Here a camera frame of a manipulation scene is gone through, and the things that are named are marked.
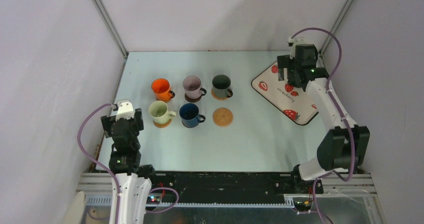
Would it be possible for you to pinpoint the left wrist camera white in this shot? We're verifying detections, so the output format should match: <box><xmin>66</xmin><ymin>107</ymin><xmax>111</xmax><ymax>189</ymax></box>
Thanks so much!
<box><xmin>115</xmin><ymin>99</ymin><xmax>135</xmax><ymax>121</ymax></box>

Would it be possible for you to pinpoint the orange mug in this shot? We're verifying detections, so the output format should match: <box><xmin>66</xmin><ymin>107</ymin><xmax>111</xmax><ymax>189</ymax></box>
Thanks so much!
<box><xmin>151</xmin><ymin>78</ymin><xmax>175</xmax><ymax>101</ymax></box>

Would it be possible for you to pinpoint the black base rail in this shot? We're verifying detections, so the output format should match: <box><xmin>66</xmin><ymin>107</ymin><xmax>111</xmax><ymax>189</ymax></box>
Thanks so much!
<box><xmin>127</xmin><ymin>171</ymin><xmax>325</xmax><ymax>205</ymax></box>

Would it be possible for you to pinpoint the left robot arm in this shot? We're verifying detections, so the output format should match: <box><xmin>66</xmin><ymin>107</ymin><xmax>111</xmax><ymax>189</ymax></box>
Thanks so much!
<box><xmin>101</xmin><ymin>102</ymin><xmax>158</xmax><ymax>224</ymax></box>

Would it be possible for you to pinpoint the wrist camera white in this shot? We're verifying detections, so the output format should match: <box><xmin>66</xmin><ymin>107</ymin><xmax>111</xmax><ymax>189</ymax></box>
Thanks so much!
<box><xmin>287</xmin><ymin>36</ymin><xmax>307</xmax><ymax>59</ymax></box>
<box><xmin>115</xmin><ymin>99</ymin><xmax>135</xmax><ymax>121</ymax></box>

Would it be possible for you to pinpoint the wooden serving tray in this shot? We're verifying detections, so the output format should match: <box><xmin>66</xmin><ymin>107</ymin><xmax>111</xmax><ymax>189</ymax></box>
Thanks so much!
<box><xmin>251</xmin><ymin>61</ymin><xmax>319</xmax><ymax>126</ymax></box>

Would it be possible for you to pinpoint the mauve mug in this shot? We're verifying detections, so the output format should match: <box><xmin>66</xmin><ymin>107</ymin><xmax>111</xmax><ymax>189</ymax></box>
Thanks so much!
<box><xmin>182</xmin><ymin>75</ymin><xmax>207</xmax><ymax>100</ymax></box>

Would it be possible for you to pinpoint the light green mug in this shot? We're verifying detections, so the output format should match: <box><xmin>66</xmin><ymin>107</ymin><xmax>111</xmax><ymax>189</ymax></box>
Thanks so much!
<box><xmin>148</xmin><ymin>100</ymin><xmax>177</xmax><ymax>124</ymax></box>

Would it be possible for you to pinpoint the aluminium frame rail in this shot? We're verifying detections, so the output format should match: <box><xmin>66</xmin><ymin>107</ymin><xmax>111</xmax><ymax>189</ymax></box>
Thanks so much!
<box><xmin>76</xmin><ymin>173</ymin><xmax>379</xmax><ymax>210</ymax></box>

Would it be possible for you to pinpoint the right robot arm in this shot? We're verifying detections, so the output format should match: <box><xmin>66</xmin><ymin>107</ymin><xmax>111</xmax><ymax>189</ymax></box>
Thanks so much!
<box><xmin>277</xmin><ymin>43</ymin><xmax>370</xmax><ymax>193</ymax></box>

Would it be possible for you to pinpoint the blue mug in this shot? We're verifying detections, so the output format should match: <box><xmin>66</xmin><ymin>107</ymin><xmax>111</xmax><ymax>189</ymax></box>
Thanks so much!
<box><xmin>179</xmin><ymin>103</ymin><xmax>206</xmax><ymax>128</ymax></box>

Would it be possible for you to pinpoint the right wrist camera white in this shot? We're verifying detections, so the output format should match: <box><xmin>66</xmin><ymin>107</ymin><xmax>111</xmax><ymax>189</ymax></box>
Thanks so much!
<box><xmin>287</xmin><ymin>36</ymin><xmax>307</xmax><ymax>59</ymax></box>

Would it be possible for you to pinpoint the scalloped light wood coaster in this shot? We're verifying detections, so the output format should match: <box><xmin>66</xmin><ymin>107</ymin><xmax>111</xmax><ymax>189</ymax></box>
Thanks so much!
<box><xmin>211</xmin><ymin>88</ymin><xmax>229</xmax><ymax>101</ymax></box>

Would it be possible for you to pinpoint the patterned light wood coaster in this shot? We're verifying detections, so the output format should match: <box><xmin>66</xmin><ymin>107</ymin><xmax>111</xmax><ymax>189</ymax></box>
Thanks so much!
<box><xmin>212</xmin><ymin>107</ymin><xmax>234</xmax><ymax>127</ymax></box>

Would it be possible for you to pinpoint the dark wood coaster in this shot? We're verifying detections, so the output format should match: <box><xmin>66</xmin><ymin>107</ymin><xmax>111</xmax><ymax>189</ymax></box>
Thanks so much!
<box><xmin>184</xmin><ymin>95</ymin><xmax>202</xmax><ymax>103</ymax></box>

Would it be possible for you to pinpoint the dark green mug front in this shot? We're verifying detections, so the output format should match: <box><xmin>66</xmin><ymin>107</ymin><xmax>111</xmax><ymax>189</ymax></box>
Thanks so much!
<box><xmin>212</xmin><ymin>74</ymin><xmax>233</xmax><ymax>98</ymax></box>

